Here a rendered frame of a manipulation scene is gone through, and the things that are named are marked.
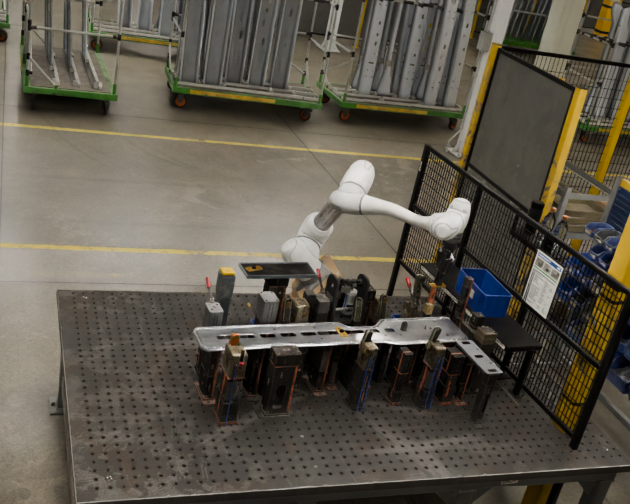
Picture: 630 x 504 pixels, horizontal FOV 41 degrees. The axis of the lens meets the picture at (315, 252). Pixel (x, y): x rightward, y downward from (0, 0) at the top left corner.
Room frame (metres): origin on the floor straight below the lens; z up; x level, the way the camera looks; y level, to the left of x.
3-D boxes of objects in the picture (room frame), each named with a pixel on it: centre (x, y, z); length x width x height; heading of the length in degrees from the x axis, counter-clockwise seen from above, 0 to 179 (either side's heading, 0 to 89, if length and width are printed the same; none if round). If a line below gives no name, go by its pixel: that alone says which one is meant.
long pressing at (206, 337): (3.47, -0.19, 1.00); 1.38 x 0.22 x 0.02; 117
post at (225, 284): (3.56, 0.39, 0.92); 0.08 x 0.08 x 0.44; 27
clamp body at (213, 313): (3.37, 0.40, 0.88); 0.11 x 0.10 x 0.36; 27
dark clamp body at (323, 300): (3.65, -0.08, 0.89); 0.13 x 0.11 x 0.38; 27
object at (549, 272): (3.87, -1.15, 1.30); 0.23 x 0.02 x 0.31; 27
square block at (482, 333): (3.71, -0.92, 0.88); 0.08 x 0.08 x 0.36; 27
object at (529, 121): (6.08, -1.27, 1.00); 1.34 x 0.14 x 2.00; 23
